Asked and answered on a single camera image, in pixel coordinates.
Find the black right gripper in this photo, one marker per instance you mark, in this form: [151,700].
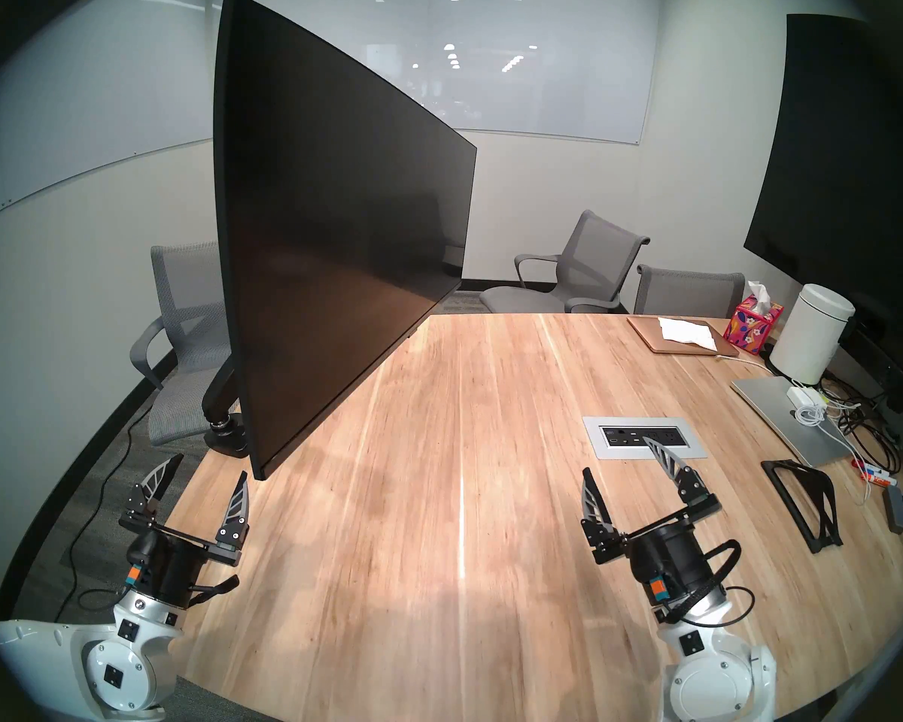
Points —
[673,562]

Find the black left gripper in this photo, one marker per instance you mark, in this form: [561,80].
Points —
[165,566]

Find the black curved wide monitor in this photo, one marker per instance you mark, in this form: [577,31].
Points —
[331,239]

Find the black monitor arm base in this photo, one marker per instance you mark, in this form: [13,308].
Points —
[229,438]

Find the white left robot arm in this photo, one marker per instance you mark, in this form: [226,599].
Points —
[120,668]

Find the grey mesh office chair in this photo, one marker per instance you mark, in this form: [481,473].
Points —
[685,292]
[188,292]
[594,254]

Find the silver table outlet box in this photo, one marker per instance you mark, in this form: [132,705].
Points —
[594,442]

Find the silver closed laptop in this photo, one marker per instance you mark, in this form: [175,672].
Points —
[779,416]

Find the brown leather desk pad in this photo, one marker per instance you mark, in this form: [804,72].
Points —
[647,337]

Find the white paper sheet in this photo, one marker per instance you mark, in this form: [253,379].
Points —
[685,331]

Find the black folding laptop stand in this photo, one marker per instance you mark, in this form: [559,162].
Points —
[824,525]

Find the white power adapter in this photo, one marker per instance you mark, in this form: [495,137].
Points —
[805,398]

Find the colourful floral tissue box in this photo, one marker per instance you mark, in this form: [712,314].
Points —
[752,326]

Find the white cylindrical canister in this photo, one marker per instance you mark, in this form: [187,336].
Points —
[809,337]

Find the small grey adapter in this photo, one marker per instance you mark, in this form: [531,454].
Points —
[899,506]

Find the black video bar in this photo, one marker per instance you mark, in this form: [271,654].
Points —
[888,367]

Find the glass whiteboard with writing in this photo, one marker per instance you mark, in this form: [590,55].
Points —
[83,89]

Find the glass whiteboard without writing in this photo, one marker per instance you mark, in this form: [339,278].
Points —
[557,66]

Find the black wall television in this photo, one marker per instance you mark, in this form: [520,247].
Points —
[835,164]

